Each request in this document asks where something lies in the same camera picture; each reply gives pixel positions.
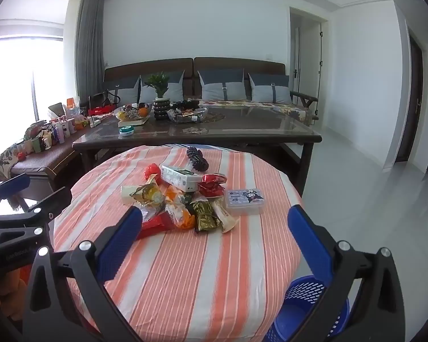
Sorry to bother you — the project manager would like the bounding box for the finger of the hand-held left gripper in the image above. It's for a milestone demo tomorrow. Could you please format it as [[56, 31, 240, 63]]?
[[0, 174, 31, 214], [21, 187, 74, 227]]

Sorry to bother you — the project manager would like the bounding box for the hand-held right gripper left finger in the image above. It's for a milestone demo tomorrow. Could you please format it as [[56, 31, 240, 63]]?
[[21, 206, 145, 342]]

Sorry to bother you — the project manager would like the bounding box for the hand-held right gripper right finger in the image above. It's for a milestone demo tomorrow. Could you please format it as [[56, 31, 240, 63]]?
[[287, 205, 407, 342]]

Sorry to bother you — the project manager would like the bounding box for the red snack bar wrapper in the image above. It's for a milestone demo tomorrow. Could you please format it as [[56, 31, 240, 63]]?
[[137, 212, 175, 239]]

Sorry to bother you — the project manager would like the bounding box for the orange snack wrapper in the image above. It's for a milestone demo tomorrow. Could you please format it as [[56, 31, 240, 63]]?
[[164, 187, 196, 229]]

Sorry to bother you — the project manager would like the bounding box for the clear plastic card box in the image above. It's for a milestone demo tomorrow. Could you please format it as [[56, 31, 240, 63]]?
[[225, 188, 265, 216]]

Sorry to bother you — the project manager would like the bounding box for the blue plastic basket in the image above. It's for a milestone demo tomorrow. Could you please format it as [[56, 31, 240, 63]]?
[[264, 274, 350, 342]]

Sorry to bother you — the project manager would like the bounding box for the cream white wrapper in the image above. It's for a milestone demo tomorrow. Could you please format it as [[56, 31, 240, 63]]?
[[210, 199, 240, 234]]

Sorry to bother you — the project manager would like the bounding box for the gold foil snack packet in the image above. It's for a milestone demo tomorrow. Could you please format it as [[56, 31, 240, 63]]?
[[191, 199, 222, 232]]

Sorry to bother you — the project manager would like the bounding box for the white carton box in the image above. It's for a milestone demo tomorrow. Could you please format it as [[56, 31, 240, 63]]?
[[160, 164, 204, 192]]

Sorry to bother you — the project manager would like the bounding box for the crushed red can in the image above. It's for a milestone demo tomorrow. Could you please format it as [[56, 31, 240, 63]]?
[[199, 173, 228, 198]]

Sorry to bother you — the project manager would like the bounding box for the person's left hand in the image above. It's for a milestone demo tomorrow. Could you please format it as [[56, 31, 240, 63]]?
[[0, 269, 26, 323]]

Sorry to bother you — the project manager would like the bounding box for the floral cloth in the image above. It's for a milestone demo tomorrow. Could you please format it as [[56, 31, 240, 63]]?
[[0, 142, 23, 182]]

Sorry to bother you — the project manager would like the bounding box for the wooden side bench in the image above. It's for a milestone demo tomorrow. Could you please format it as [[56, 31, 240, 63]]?
[[7, 139, 80, 193]]

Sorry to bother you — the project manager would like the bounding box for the row of cosmetic bottles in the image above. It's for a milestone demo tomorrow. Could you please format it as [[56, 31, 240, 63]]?
[[19, 114, 80, 154]]

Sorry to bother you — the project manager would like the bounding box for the orange white striped tablecloth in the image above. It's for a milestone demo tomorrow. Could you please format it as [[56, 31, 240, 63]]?
[[50, 144, 304, 342]]

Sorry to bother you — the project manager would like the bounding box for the black handbag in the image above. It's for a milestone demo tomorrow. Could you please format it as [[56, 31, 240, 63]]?
[[89, 91, 109, 109]]

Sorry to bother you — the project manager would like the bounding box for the book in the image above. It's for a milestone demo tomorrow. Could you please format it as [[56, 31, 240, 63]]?
[[118, 116, 151, 128]]

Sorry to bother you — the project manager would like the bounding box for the glass fruit bowl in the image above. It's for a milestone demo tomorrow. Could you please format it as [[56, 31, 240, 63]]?
[[113, 103, 153, 122]]

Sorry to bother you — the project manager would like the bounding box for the dark wooden coffee table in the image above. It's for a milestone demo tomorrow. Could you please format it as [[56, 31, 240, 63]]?
[[72, 105, 322, 196]]

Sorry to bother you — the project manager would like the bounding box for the floral sofa cover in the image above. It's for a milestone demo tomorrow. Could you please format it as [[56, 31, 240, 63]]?
[[185, 98, 312, 123]]

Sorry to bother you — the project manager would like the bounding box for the black ribbed vase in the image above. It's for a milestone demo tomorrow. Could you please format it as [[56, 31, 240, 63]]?
[[153, 100, 172, 121]]

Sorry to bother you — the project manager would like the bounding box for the glass snack tray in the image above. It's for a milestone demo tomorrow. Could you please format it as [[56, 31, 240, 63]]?
[[167, 101, 209, 123]]

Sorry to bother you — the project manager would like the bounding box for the grey blue cushion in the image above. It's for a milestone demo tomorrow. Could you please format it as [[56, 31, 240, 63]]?
[[248, 73, 291, 104], [197, 68, 245, 101], [140, 70, 185, 102]]

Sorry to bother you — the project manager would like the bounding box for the green potted plant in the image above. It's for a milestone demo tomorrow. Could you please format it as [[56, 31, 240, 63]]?
[[144, 72, 170, 101]]

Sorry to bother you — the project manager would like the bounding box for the grey curtain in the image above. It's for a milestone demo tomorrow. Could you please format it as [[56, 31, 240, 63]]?
[[75, 0, 105, 104]]

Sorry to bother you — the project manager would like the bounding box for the dark brown door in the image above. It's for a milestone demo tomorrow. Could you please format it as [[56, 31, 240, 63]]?
[[396, 36, 423, 162]]

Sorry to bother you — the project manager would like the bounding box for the white door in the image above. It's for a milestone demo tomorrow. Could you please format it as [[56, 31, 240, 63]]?
[[296, 21, 323, 95]]

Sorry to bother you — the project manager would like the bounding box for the brown wooden sofa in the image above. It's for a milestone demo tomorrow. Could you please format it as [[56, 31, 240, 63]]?
[[102, 57, 320, 122]]

